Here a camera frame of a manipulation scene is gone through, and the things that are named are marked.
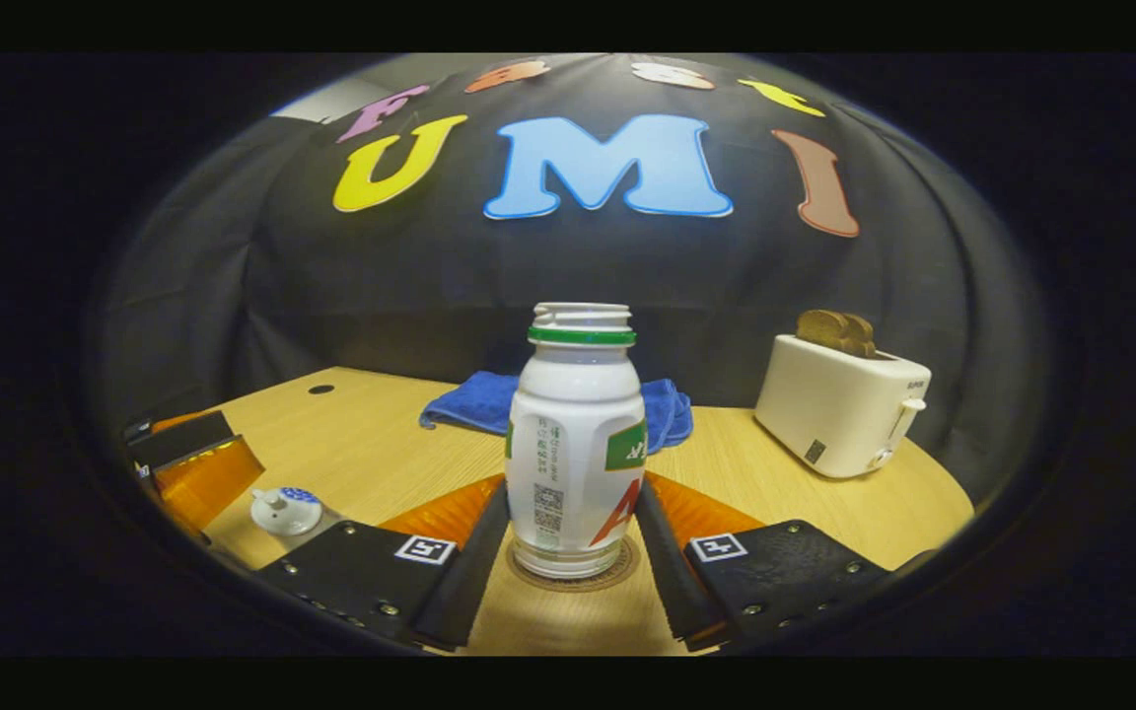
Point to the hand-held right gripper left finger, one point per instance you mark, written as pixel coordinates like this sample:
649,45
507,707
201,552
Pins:
474,582

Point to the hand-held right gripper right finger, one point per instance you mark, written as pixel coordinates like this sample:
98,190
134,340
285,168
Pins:
667,582

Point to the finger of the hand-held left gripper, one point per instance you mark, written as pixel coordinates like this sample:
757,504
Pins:
183,439
208,483

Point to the round cork coaster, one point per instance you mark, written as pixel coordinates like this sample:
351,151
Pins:
568,584

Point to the white water bottle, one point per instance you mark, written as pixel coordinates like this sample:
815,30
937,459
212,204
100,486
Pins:
573,444

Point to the blue towel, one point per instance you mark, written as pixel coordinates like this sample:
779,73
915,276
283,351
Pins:
469,399

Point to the white toaster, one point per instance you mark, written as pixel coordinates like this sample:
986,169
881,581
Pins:
824,414

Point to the black backdrop cloth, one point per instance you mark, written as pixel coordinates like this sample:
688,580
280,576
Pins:
430,276

